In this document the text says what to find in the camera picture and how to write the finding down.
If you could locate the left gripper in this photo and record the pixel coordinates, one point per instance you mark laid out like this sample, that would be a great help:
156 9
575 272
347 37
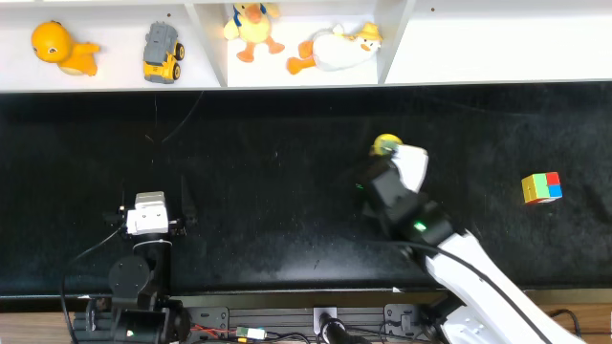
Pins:
115 222

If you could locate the grey and yellow toy truck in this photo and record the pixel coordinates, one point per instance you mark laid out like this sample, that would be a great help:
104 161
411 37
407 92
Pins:
160 48

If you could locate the yellow rubber duck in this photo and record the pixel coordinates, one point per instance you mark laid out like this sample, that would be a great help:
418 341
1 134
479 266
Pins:
52 43

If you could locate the yellow rattle drum toy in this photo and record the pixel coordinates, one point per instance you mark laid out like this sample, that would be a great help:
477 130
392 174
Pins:
382 143

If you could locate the many-coloured puzzle cube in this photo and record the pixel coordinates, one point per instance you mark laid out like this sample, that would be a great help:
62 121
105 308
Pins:
540 187

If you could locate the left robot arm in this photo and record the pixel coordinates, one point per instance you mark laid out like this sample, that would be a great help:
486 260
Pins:
129 277

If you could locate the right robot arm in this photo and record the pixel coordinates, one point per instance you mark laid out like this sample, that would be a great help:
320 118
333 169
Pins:
478 286

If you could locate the yellow plush duck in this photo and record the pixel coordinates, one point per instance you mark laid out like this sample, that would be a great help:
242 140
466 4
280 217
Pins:
253 28

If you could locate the white plush duck with hat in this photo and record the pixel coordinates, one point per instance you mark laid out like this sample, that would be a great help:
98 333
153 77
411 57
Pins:
339 50

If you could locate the white shelf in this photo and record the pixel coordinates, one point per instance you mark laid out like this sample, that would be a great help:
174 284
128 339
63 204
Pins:
430 52

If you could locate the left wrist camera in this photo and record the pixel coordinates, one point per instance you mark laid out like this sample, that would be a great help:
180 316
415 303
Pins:
147 215

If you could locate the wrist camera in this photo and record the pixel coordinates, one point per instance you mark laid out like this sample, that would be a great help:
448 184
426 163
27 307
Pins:
411 167
147 215

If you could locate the mounting rail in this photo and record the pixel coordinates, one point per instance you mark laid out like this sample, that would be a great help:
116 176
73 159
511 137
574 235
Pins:
287 320

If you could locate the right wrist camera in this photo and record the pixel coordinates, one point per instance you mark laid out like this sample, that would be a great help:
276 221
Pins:
411 167

